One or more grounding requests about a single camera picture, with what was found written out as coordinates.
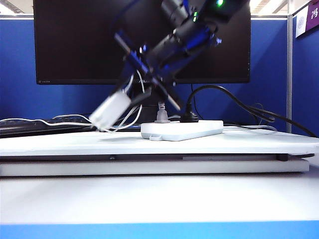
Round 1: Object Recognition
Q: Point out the pale grey cable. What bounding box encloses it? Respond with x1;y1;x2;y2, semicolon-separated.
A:
223;124;278;131

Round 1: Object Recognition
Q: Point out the grey plug with white cable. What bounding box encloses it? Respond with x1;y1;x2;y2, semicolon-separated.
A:
52;99;171;132

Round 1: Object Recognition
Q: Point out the white raised desk board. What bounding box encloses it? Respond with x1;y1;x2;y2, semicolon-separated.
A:
0;126;319;157

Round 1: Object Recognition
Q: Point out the black computer monitor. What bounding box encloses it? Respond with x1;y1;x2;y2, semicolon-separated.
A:
32;0;251;86

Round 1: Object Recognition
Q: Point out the black monitor stand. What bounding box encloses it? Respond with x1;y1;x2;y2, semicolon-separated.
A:
129;84;180;124

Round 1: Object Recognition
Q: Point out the black computer keyboard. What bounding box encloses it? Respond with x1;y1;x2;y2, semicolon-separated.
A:
0;116;142;139

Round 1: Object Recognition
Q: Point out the white charger block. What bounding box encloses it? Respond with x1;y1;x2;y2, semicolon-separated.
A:
89;91;132;130

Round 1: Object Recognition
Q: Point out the purple and white sign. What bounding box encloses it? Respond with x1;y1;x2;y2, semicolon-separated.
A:
295;0;319;38

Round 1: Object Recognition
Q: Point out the black plug with black cable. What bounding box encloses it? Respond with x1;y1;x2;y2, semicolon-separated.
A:
179;85;319;138

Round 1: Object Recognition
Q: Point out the thin black cable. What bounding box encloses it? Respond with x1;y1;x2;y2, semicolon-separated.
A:
224;103;276;130

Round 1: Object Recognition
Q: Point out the white lower board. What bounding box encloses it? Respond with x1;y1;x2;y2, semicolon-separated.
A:
0;159;311;177

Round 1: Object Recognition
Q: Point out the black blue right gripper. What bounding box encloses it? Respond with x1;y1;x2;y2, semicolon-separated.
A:
114;29;181;111

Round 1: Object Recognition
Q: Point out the white power strip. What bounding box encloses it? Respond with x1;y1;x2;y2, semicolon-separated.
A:
141;120;224;142

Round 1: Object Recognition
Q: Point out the silver partition post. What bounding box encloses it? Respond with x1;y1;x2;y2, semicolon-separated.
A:
286;13;294;134

